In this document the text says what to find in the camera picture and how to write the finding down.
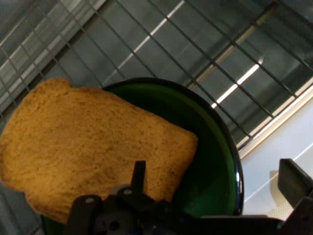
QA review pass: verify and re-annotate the metal wire rack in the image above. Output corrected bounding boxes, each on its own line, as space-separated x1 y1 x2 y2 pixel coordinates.
0 0 313 157

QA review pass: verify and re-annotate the green plate with black rim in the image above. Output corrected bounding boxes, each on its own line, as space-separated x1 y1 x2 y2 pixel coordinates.
41 77 245 235

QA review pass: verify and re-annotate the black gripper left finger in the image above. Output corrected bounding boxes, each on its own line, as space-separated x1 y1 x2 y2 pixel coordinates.
64 160 177 235

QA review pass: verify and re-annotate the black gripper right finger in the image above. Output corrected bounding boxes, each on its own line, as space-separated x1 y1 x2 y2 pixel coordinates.
278 158 313 235

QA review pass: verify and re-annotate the toasted bread slice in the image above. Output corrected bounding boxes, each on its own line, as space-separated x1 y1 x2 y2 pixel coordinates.
0 77 199 224

